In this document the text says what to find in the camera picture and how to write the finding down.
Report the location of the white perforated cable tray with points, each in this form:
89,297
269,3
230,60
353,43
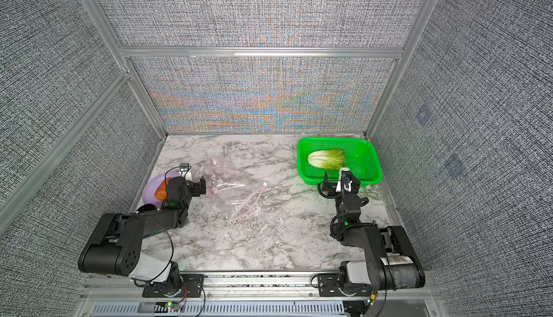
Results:
222,308

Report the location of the orange food piece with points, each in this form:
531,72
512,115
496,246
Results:
160,193

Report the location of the green chinese cabbage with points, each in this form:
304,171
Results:
331,160

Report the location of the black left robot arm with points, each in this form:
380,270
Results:
114,248

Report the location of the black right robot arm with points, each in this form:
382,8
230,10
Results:
390,261

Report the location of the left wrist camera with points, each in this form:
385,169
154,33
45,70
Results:
183,169

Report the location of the clear zip-top bag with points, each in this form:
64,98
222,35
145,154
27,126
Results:
234,192

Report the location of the purple plate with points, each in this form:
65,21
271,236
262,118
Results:
152,185

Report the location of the black cup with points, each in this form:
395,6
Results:
147,208

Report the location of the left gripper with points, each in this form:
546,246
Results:
197,186

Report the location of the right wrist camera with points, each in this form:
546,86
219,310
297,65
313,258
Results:
344,181

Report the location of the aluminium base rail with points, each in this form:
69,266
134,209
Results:
287,285

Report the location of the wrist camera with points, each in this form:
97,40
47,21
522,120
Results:
344,181
183,169

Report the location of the green plastic basket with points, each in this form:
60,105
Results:
360,158

